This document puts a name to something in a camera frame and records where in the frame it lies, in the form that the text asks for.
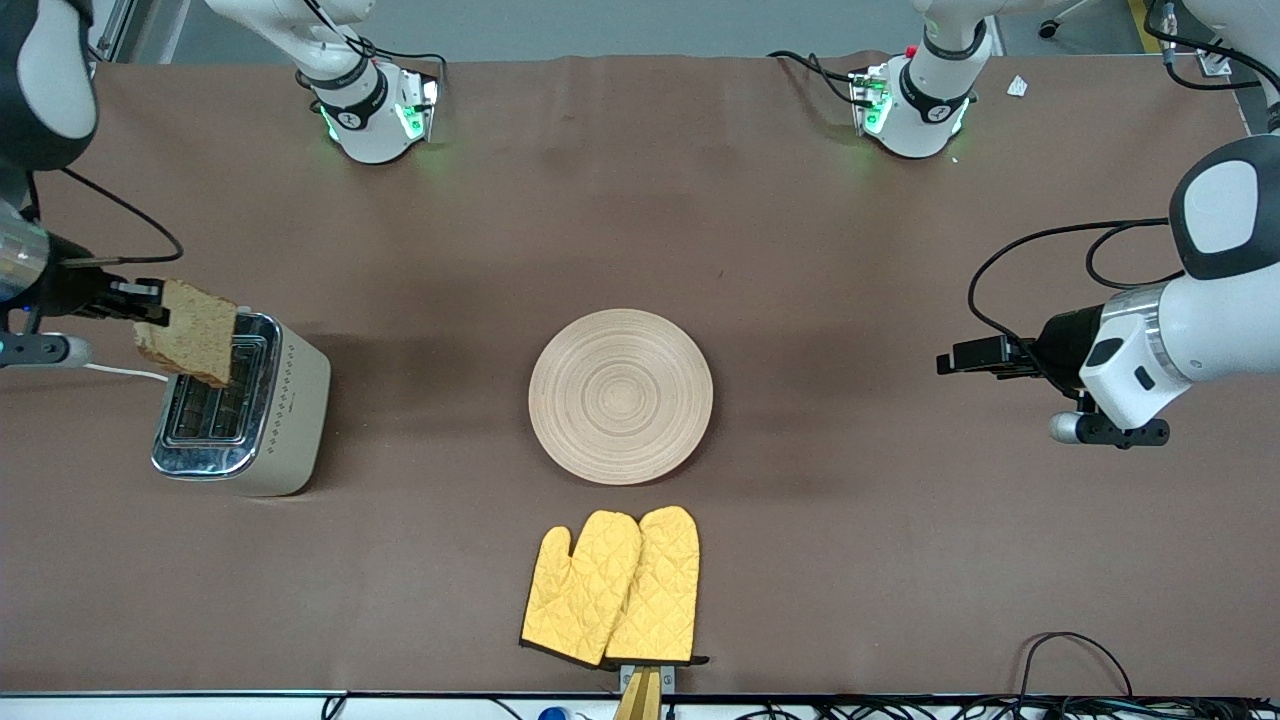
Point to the small white paper scrap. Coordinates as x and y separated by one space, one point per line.
1017 86

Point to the aluminium frame post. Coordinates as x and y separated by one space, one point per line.
112 30
1215 65

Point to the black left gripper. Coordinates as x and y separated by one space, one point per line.
1066 345

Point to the brown table cover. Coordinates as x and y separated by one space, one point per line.
900 500

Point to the cream and chrome toaster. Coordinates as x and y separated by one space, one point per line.
290 410

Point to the small metal bracket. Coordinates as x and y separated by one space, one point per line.
667 678

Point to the round wooden plate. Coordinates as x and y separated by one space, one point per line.
620 397

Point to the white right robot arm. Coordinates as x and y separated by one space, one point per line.
370 120

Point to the yellow quilted oven mitt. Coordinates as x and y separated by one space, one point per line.
575 590
660 590

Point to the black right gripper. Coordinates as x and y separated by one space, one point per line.
70 292

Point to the brown toast slice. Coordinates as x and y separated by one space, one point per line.
195 335

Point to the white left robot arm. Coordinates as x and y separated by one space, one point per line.
1200 330

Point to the black caster wheel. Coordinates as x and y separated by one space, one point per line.
1047 30

